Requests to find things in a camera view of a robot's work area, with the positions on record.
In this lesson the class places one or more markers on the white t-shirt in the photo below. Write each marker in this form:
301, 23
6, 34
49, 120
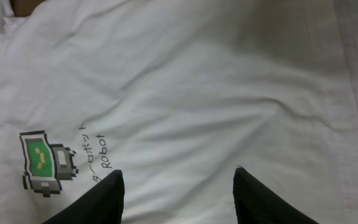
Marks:
177, 95

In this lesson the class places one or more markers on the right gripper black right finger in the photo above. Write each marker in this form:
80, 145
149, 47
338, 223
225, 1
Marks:
255, 203

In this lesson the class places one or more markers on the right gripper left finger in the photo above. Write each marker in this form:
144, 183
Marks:
103, 204

